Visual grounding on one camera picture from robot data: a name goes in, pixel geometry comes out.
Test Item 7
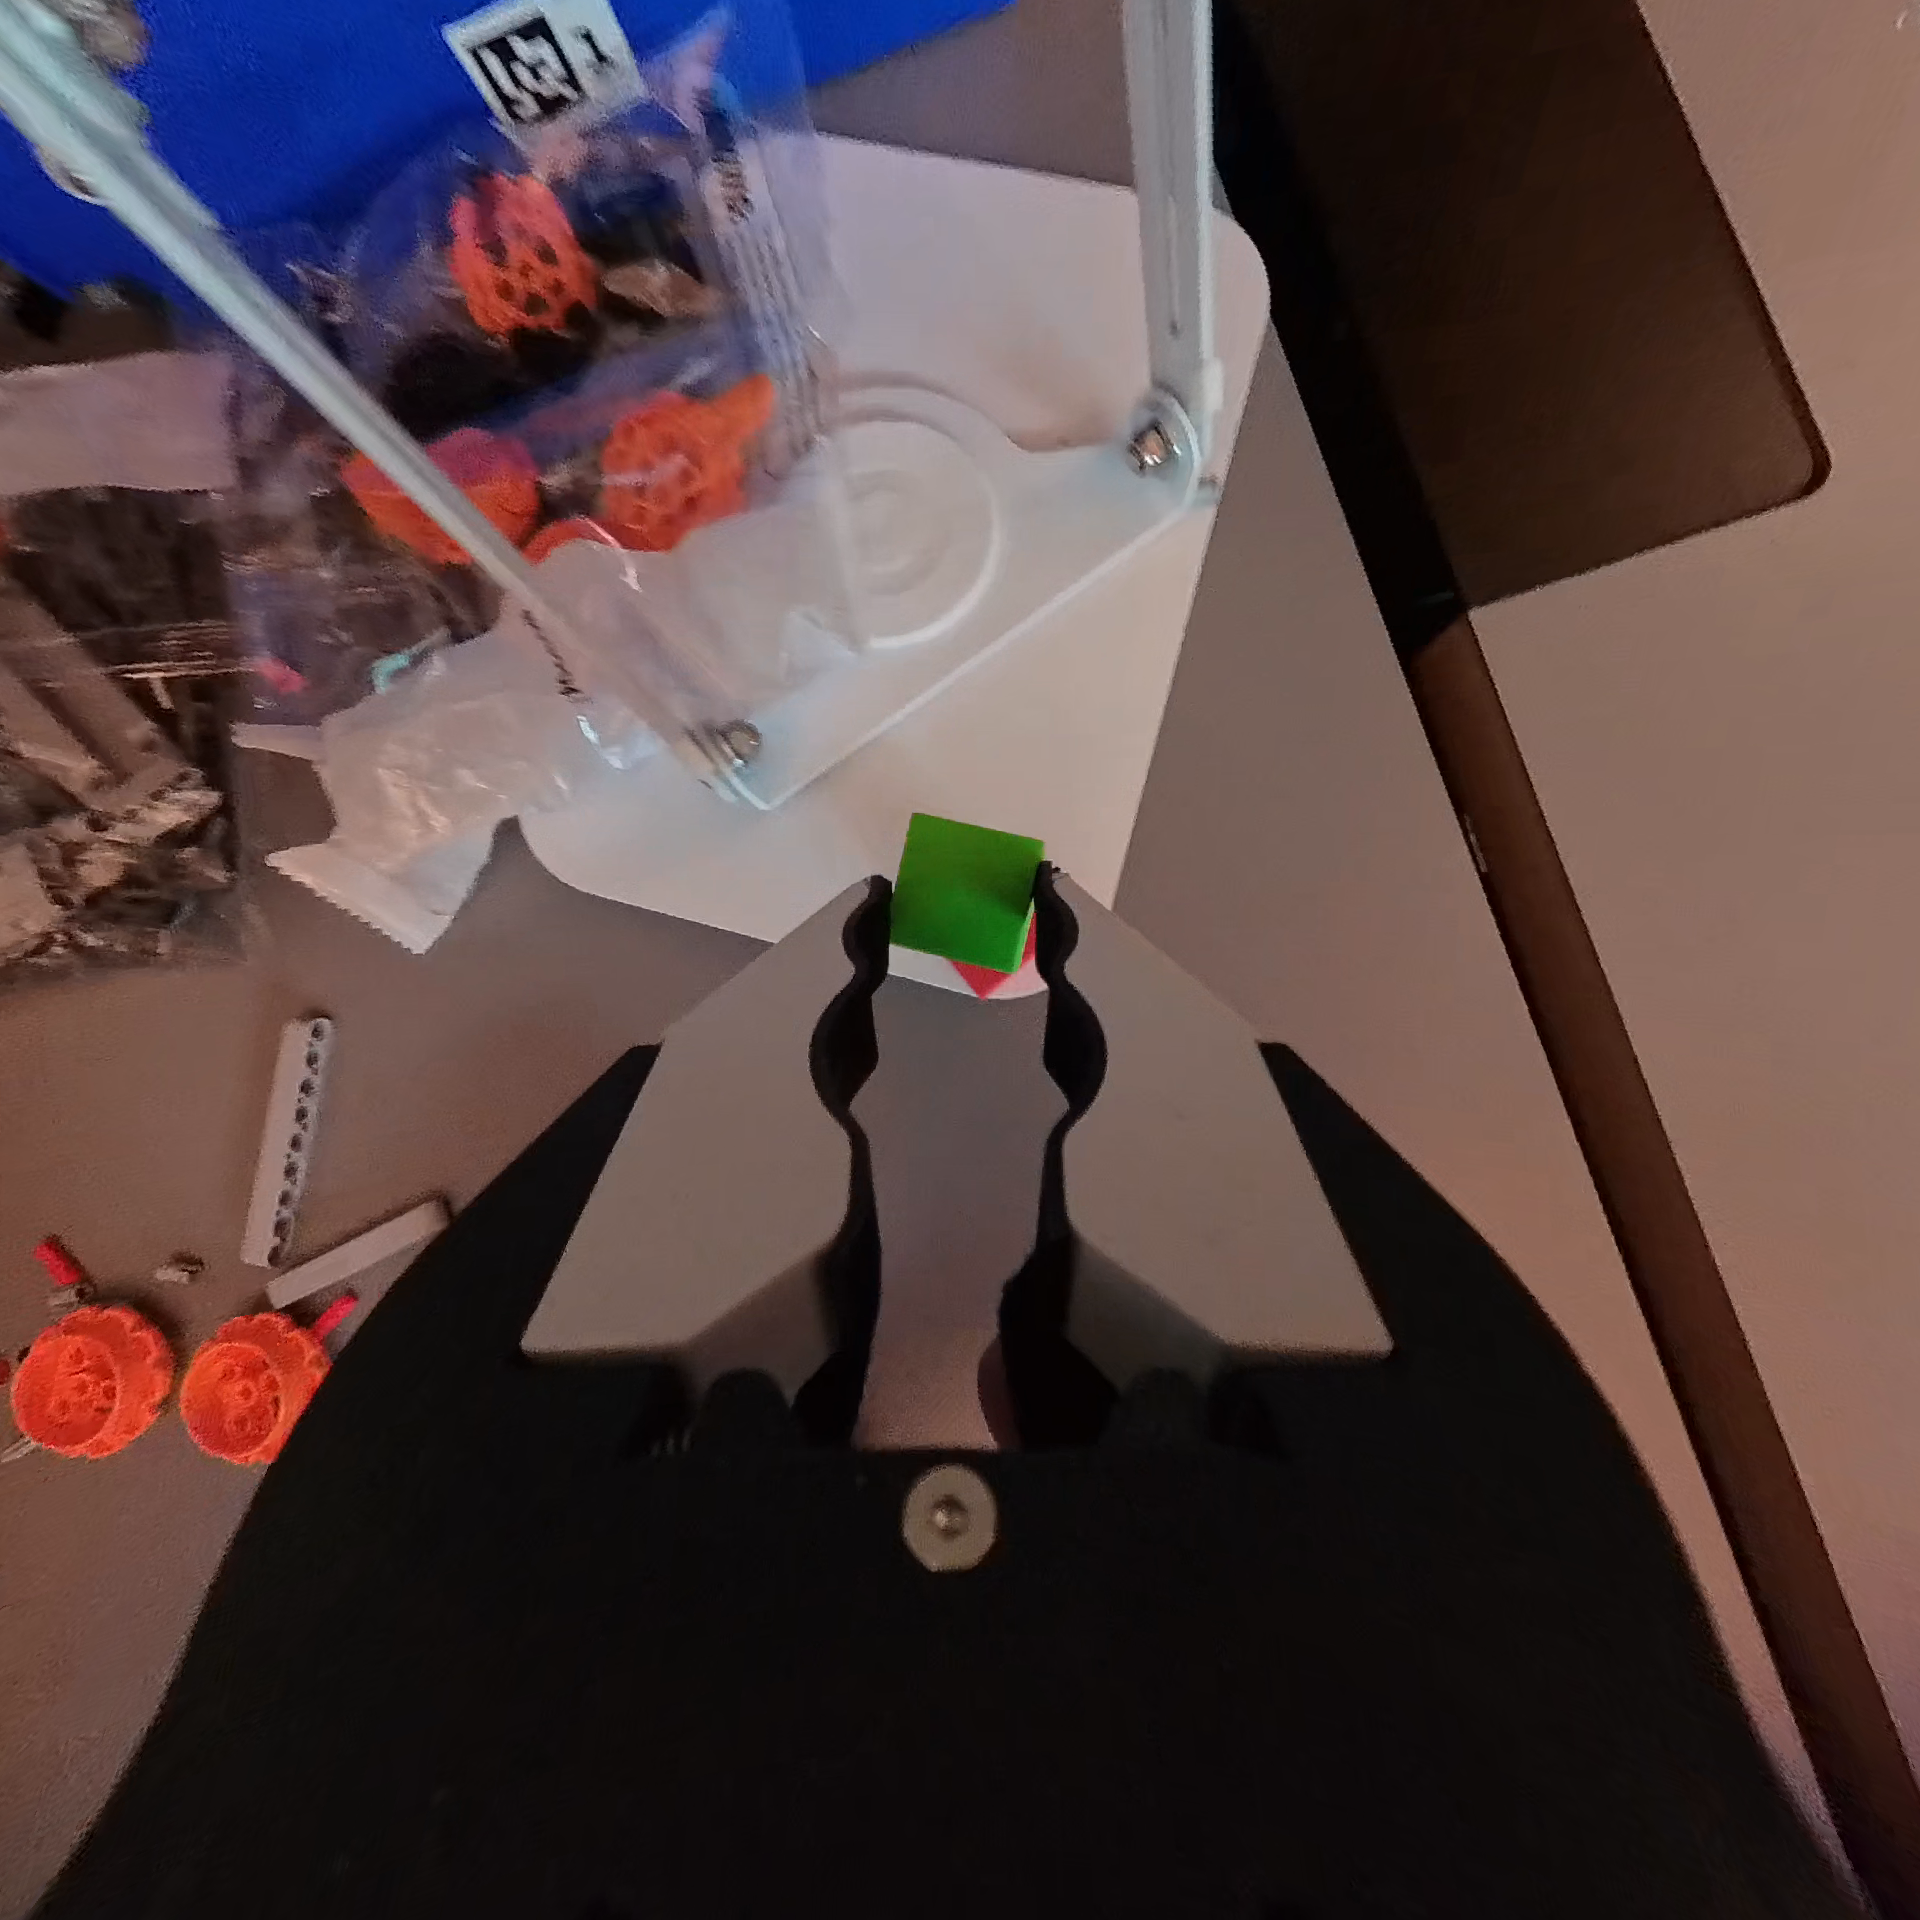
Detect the dark desk cable cover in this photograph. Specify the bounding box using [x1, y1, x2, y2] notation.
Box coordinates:
[1215, 0, 1832, 607]

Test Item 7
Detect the green foam block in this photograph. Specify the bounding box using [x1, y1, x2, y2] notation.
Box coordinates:
[889, 813, 1047, 969]

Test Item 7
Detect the clear bag of mixed parts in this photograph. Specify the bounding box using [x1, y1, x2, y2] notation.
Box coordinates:
[0, 351, 249, 969]

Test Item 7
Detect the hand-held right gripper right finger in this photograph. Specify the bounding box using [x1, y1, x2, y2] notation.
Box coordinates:
[982, 871, 1393, 1445]

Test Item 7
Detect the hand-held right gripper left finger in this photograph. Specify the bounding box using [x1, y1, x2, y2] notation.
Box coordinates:
[519, 877, 895, 1445]

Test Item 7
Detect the orange plastic gear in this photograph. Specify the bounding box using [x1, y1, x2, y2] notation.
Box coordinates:
[7, 1305, 177, 1461]
[181, 1312, 335, 1464]

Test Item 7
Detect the white rounded stand base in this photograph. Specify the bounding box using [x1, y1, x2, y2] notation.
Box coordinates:
[516, 134, 1273, 947]

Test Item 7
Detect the blue box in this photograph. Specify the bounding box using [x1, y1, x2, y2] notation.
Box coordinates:
[0, 0, 1038, 278]

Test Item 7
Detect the long grey beam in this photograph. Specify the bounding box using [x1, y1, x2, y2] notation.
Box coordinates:
[267, 1196, 453, 1310]
[239, 1016, 335, 1269]

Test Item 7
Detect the crinkled bag of orange gears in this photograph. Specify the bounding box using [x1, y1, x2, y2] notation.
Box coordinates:
[223, 0, 840, 953]

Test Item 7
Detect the grey desk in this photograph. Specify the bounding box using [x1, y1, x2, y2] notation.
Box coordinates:
[0, 0, 1920, 1920]

